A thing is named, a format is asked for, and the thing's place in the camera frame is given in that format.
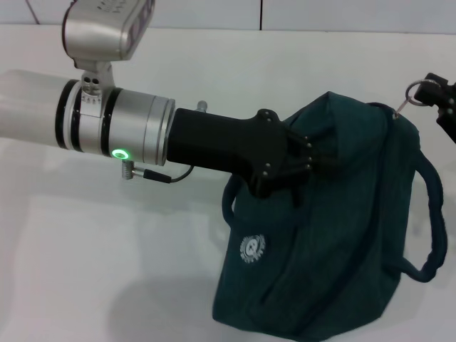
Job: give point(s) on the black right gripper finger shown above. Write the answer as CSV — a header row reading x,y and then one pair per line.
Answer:
x,y
440,82
445,110

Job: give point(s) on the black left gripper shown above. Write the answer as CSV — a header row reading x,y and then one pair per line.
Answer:
x,y
228,149

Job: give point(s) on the dark teal insulated lunch bag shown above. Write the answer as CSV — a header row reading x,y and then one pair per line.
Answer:
x,y
338,249

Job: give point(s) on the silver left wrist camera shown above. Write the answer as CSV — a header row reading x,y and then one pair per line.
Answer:
x,y
103,32

